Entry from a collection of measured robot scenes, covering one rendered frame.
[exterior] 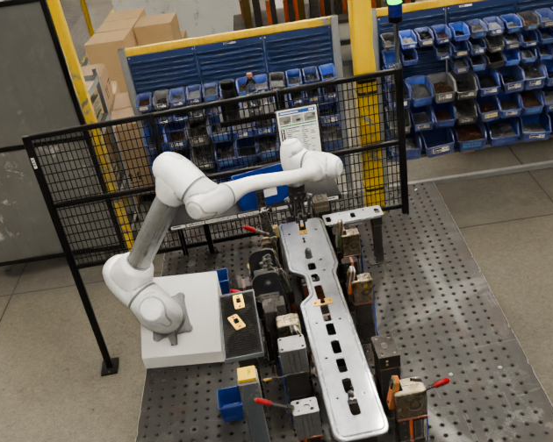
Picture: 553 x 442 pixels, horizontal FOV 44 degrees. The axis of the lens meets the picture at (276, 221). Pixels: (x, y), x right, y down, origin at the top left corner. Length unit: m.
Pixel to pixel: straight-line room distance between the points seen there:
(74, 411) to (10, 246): 1.62
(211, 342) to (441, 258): 1.25
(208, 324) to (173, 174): 0.80
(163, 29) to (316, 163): 4.55
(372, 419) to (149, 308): 1.04
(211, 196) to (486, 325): 1.36
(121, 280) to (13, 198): 2.28
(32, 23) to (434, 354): 3.05
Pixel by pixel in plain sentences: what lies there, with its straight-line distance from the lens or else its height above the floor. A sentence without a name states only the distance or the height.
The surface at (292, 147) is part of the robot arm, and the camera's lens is 2.91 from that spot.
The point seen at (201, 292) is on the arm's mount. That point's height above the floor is 0.95.
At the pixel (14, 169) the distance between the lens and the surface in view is 4.99.
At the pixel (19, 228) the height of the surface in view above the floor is 0.44.
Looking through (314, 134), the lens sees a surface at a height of 1.28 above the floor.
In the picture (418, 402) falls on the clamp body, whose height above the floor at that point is 1.01.
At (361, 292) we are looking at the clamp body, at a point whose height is 0.99.
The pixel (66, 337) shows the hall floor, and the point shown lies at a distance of 4.73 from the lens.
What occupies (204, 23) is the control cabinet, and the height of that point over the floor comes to 0.43.
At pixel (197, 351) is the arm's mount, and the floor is 0.77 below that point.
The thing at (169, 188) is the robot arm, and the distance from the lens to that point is 2.59.
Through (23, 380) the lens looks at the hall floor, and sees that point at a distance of 4.54.
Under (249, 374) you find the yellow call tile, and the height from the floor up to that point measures 1.16.
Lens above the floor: 2.76
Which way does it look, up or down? 31 degrees down
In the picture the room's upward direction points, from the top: 10 degrees counter-clockwise
